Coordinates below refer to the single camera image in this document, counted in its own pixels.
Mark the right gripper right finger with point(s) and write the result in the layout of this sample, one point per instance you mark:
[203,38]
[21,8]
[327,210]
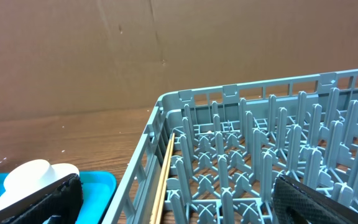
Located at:
[294,202]

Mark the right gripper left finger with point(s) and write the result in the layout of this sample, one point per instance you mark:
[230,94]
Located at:
[59,202]

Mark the grey dishwasher rack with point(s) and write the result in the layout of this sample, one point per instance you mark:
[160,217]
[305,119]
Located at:
[214,153]

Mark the teal plastic serving tray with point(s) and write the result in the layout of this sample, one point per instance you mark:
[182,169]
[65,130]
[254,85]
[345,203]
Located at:
[98,189]

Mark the white upside-down cup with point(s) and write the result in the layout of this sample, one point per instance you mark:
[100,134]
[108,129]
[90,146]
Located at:
[31,175]

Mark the white saucer bowl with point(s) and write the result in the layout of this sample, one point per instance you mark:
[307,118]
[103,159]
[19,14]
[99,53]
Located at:
[61,170]

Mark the wooden chopstick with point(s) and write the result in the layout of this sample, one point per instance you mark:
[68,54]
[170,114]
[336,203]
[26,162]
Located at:
[166,186]
[162,180]

